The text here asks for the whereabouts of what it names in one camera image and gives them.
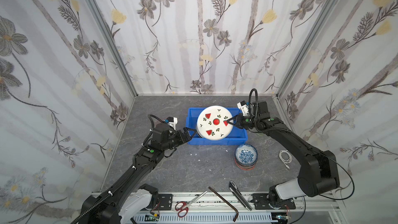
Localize white watermelon plate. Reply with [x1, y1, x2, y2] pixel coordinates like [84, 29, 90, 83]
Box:
[196, 106, 233, 141]

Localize blue patterned bowl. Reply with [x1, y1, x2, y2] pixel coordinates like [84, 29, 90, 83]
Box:
[235, 144, 258, 167]

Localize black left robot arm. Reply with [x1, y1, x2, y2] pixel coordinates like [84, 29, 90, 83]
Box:
[72, 122, 197, 224]

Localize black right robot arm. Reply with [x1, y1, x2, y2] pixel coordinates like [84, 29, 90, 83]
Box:
[226, 102, 341, 208]

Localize blue plastic bin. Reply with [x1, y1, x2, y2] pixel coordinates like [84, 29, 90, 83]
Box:
[186, 107, 248, 146]

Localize red rimmed bowl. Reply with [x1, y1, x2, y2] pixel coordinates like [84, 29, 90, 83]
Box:
[234, 159, 256, 171]

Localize dark bent metal bar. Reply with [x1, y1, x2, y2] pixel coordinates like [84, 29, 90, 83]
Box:
[208, 186, 239, 223]

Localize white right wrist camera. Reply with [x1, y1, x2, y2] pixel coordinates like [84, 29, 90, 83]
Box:
[237, 101, 249, 116]

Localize white coiled usb cable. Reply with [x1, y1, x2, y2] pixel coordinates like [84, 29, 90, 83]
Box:
[278, 149, 293, 170]

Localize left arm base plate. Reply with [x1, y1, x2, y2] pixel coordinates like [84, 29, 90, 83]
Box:
[150, 194, 173, 212]

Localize red handled scissors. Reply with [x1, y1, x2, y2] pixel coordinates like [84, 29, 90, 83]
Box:
[175, 191, 208, 218]

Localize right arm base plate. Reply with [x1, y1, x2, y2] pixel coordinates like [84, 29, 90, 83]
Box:
[250, 194, 296, 210]

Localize white slotted cable duct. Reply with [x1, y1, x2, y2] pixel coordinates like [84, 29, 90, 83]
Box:
[132, 213, 278, 224]

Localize aluminium front rail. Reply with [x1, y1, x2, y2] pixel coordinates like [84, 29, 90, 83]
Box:
[143, 190, 341, 214]

